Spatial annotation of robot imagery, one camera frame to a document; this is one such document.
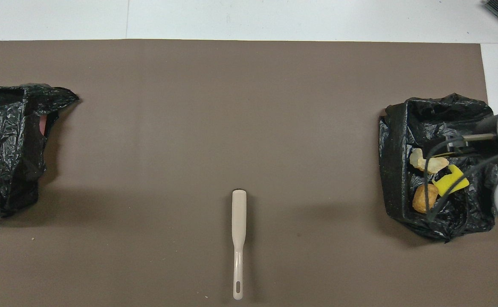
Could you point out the black trash bag bin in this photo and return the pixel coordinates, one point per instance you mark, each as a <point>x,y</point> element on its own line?
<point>396,170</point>
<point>10,128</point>

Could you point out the beige hand brush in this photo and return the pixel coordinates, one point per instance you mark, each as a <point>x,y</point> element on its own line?
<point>238,213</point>

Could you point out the brown bread chunk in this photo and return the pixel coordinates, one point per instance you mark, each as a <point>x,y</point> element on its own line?
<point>424,199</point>

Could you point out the white crumpled paper scrap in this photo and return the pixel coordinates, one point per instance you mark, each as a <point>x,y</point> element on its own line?
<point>434,163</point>

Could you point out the yellow plastic piece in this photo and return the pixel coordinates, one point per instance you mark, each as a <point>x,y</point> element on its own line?
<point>447,183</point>

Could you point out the pink plastic piece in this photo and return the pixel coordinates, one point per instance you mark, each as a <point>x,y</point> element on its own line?
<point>43,124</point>

